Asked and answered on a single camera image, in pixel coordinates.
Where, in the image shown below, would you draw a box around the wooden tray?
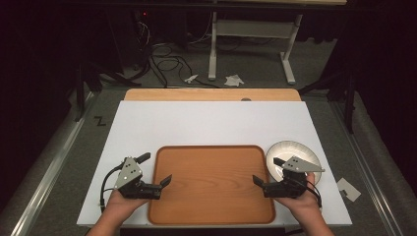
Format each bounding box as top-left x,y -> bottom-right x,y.
148,145 -> 276,226

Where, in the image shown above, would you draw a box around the person's right hand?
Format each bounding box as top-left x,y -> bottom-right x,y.
273,172 -> 325,221

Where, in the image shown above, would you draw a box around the crumpled white paper scrap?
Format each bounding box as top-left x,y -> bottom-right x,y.
223,74 -> 245,88

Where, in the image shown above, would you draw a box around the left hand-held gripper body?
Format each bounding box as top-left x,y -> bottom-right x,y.
113,156 -> 163,201

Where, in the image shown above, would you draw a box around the white plate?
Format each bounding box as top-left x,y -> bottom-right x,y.
265,140 -> 324,185

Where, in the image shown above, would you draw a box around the white metal desk frame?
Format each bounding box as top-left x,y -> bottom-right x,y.
208,11 -> 304,86

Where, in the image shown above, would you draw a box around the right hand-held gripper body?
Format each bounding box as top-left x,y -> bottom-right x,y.
263,154 -> 327,199

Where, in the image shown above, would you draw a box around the black metal stand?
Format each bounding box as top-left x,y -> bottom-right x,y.
298,67 -> 358,135
73,62 -> 99,123

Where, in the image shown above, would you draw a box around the white paper tag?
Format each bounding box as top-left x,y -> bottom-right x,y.
336,177 -> 362,203

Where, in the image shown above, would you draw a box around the metal floor rail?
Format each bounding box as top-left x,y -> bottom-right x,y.
328,99 -> 405,236
9,91 -> 97,236

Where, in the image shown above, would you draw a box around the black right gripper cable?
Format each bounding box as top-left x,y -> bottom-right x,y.
307,180 -> 324,208

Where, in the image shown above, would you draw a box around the person's left hand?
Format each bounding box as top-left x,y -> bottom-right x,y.
103,188 -> 151,221

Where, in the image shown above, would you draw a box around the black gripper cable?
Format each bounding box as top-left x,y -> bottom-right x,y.
307,180 -> 324,208
98,163 -> 125,213

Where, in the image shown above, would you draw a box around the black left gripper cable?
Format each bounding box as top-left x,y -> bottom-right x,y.
98,163 -> 125,213

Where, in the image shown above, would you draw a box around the white table board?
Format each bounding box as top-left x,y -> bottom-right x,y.
76,100 -> 353,228

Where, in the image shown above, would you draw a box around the black floor cables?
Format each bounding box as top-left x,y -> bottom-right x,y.
132,19 -> 224,89

